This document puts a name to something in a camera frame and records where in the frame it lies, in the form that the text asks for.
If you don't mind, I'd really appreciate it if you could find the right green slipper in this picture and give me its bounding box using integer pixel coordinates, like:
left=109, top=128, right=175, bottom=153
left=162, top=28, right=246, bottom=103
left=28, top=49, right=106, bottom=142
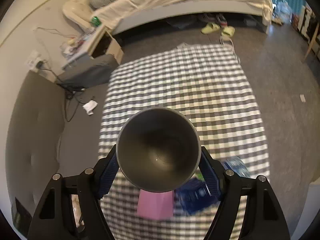
left=221, top=26, right=235, bottom=38

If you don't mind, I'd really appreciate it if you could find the white paper scrap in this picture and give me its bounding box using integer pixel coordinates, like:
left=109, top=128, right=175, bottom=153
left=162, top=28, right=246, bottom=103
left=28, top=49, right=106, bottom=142
left=299, top=94, right=306, bottom=103

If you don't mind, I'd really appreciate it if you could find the black charger cable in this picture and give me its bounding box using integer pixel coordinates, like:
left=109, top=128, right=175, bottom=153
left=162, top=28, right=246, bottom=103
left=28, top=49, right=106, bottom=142
left=36, top=60, right=96, bottom=123

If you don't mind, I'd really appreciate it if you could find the wooden chair with clothes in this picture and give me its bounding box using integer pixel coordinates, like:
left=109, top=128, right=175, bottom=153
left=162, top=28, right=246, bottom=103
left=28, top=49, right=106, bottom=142
left=302, top=22, right=319, bottom=62

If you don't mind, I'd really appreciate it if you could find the green slipper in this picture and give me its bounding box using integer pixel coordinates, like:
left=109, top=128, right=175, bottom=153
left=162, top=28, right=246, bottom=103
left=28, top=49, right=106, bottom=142
left=201, top=23, right=220, bottom=35
left=221, top=26, right=235, bottom=38

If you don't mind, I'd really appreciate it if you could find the pink faceted cup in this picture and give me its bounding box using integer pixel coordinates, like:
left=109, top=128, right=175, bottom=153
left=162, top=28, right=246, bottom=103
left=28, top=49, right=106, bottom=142
left=136, top=190, right=174, bottom=220

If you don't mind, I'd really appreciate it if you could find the white wall socket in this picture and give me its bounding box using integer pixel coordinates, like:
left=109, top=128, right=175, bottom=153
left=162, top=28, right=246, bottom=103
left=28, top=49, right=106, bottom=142
left=25, top=50, right=42, bottom=73

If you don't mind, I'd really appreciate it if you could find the grey white checked tablecloth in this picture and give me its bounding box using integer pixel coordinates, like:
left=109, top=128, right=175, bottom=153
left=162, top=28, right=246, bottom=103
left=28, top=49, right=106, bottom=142
left=98, top=44, right=270, bottom=239

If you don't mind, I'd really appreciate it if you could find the white bedside table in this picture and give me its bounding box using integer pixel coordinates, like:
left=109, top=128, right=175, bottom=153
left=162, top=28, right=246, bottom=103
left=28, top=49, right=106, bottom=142
left=62, top=25, right=124, bottom=70

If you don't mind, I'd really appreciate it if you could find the blue labelled plastic bottle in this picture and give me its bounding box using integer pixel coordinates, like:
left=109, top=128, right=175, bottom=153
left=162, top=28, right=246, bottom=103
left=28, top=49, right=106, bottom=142
left=174, top=157, right=251, bottom=216

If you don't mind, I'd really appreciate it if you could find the crumpled white tissue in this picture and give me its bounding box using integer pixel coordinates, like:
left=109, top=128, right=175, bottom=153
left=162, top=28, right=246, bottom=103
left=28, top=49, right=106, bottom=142
left=82, top=100, right=98, bottom=115

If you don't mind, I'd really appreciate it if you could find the left green slipper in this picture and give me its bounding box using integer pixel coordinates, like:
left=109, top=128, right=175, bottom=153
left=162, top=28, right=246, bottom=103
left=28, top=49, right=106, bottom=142
left=201, top=23, right=220, bottom=35

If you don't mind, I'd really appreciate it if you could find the bed with cream sheet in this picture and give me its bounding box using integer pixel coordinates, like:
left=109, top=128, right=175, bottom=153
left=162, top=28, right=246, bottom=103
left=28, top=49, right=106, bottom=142
left=62, top=0, right=273, bottom=34

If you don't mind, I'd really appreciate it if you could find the large clear water jug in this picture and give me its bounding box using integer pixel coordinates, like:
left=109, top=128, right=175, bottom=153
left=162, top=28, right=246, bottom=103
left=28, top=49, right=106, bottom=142
left=276, top=0, right=292, bottom=22

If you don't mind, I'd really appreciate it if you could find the green drink can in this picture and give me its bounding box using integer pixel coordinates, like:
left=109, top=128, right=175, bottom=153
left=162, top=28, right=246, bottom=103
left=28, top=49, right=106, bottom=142
left=90, top=16, right=101, bottom=28

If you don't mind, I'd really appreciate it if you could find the grey plastic cup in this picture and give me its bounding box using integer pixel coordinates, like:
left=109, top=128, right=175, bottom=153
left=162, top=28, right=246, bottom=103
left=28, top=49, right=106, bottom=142
left=116, top=107, right=201, bottom=193

